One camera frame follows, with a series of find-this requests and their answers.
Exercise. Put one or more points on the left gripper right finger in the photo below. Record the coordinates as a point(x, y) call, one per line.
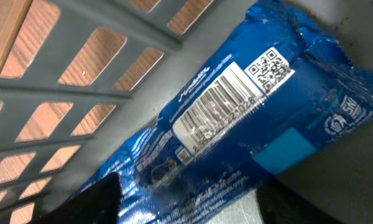
point(280, 205)

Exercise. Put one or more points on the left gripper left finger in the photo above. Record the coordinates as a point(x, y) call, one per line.
point(98, 204)

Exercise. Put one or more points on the blue biscuit packet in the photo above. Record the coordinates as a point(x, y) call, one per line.
point(276, 91)

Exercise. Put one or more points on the grey plastic mesh basket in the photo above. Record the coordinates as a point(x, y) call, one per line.
point(64, 112)

